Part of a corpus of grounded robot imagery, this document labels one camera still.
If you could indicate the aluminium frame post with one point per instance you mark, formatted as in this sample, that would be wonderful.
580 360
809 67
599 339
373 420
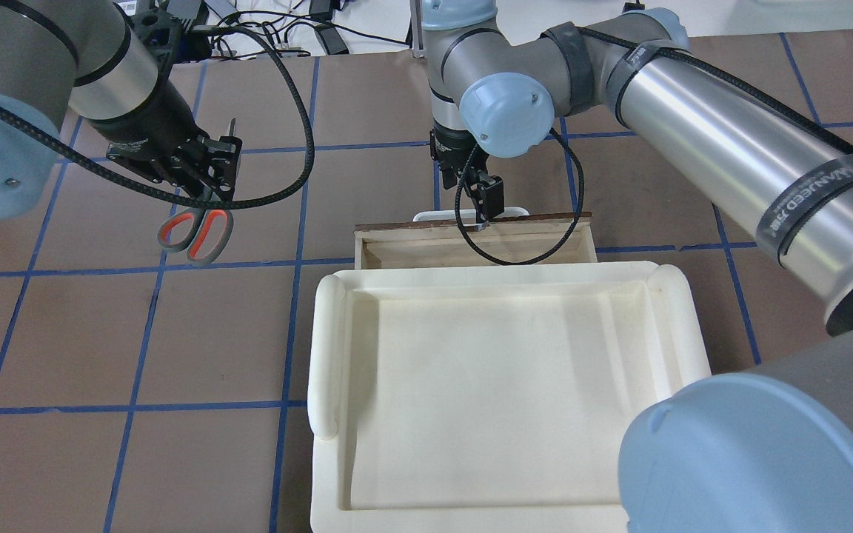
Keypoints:
416 31

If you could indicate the orange grey handled scissors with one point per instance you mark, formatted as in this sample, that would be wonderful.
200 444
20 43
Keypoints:
187 231

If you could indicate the black small adapter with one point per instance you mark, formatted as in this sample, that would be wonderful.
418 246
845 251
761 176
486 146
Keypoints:
331 40

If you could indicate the white plastic tray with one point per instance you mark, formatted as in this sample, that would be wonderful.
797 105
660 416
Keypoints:
489 398

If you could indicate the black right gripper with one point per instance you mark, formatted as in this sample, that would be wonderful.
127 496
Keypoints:
447 149

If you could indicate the dark wooden drawer cabinet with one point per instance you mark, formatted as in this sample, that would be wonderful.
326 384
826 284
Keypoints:
439 243

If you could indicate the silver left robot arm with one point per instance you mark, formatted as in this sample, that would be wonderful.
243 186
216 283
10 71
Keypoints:
113 70

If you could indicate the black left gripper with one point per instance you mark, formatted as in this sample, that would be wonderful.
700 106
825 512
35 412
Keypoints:
146 123

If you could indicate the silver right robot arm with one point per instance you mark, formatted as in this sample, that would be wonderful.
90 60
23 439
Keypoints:
769 449

